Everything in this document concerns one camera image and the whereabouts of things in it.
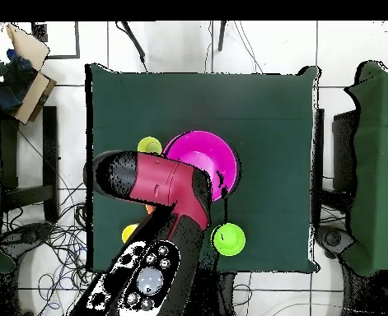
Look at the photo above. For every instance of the pale yellow plastic cup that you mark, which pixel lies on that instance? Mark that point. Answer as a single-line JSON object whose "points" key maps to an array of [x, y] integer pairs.
{"points": [[149, 144]]}

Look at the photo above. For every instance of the cardboard box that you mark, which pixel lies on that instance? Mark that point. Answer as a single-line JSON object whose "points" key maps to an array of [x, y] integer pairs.
{"points": [[28, 46]]}

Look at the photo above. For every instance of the orange-yellow plastic cup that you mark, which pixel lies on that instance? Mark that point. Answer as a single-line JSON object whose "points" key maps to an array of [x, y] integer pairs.
{"points": [[128, 232]]}

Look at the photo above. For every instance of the dark green tablecloth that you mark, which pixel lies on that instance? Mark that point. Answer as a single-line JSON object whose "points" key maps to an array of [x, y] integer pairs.
{"points": [[246, 98]]}

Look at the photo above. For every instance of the pink plastic bowl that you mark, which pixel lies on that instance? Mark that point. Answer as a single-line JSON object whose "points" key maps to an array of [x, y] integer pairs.
{"points": [[210, 151]]}

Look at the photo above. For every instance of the dark blue cloth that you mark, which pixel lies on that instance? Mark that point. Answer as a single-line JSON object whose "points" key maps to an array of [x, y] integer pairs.
{"points": [[14, 85]]}

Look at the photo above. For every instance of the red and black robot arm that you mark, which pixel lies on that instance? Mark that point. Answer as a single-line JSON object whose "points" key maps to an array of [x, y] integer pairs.
{"points": [[160, 177]]}

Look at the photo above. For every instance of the small green plastic bowl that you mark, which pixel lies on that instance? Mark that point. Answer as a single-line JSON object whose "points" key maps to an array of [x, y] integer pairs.
{"points": [[229, 239]]}

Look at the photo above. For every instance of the black stool frame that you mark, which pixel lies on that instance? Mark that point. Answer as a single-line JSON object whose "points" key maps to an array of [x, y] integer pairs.
{"points": [[50, 148]]}

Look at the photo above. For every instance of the black tripod leg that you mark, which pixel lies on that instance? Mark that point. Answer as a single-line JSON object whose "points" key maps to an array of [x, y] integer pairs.
{"points": [[134, 41], [222, 36]]}

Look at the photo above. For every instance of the black chair base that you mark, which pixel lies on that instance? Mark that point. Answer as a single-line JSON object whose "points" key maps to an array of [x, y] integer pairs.
{"points": [[28, 235], [333, 238]]}

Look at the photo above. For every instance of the black metal frame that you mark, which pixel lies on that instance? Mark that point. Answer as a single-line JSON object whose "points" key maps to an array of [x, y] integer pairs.
{"points": [[40, 33]]}

